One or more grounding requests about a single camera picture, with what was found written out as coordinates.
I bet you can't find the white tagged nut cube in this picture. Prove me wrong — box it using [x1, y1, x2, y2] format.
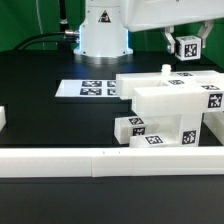
[175, 36, 201, 61]

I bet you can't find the white U-shaped fence wall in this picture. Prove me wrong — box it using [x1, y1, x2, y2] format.
[0, 104, 224, 178]

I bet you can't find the white chair seat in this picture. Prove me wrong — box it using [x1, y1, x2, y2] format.
[143, 64, 202, 146]

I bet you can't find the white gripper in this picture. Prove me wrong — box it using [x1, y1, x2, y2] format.
[120, 0, 224, 54]

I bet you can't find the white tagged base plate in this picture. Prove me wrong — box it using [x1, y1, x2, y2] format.
[55, 80, 117, 98]

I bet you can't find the white chair back frame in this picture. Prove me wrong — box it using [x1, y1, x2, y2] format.
[116, 70, 224, 117]

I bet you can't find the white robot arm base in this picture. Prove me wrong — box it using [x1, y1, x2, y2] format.
[74, 0, 133, 64]

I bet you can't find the black cable bundle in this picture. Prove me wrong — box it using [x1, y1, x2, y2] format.
[13, 29, 81, 52]

